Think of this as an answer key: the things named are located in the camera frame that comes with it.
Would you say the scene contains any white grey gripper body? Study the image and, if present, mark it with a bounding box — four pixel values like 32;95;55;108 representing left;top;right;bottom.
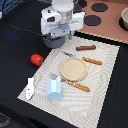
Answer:
41;7;85;38

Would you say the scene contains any red toy tomato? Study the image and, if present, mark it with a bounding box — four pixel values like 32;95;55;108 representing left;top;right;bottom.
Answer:
31;54;44;66

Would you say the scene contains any light blue cup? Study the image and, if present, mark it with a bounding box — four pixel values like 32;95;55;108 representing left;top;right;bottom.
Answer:
47;80;62;101

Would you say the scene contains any grey pot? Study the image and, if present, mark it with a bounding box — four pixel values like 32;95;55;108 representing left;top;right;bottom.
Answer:
44;37;65;49

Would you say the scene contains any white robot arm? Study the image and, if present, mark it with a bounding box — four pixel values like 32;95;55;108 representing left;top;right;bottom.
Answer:
41;0;85;39

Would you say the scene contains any brown toy sausage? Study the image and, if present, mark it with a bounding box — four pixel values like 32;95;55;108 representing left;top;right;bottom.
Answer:
76;45;96;51

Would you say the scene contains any beige round plate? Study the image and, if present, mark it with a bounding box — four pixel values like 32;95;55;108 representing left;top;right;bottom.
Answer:
60;57;87;81

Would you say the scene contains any beige woven placemat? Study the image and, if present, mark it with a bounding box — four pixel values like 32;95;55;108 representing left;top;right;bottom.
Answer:
18;36;119;128

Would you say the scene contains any beige bowl on stove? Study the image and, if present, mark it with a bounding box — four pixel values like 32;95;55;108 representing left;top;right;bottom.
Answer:
121;7;128;30

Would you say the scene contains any fork with wooden handle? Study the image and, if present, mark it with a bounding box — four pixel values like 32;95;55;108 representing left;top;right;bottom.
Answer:
49;73;90;92

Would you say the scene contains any knife with wooden handle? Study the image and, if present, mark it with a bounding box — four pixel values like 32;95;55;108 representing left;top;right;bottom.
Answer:
62;51;102;65

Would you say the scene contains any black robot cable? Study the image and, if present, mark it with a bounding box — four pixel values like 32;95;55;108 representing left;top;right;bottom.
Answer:
0;0;46;37

